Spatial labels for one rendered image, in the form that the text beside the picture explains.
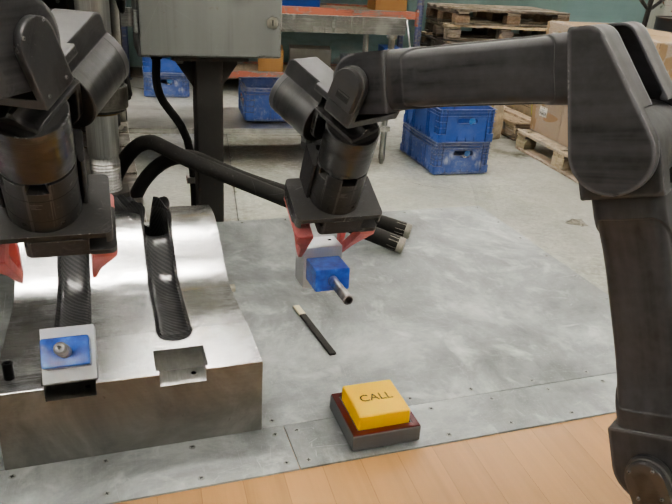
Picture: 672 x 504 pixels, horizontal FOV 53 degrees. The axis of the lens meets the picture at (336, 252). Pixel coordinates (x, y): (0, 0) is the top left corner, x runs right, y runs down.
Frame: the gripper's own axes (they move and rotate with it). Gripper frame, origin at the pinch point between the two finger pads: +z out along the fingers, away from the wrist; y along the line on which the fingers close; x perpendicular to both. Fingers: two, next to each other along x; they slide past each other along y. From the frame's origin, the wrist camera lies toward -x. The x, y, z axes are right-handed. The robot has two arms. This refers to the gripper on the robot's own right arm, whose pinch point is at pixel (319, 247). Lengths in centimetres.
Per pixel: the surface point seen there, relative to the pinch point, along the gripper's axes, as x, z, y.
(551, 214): -157, 190, -214
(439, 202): -184, 203, -158
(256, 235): -29.3, 32.4, -1.2
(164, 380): 13.9, 2.8, 20.4
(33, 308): -0.9, 8.1, 33.9
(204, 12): -74, 15, 2
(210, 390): 16.4, 1.6, 16.0
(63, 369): 13.5, -1.5, 30.0
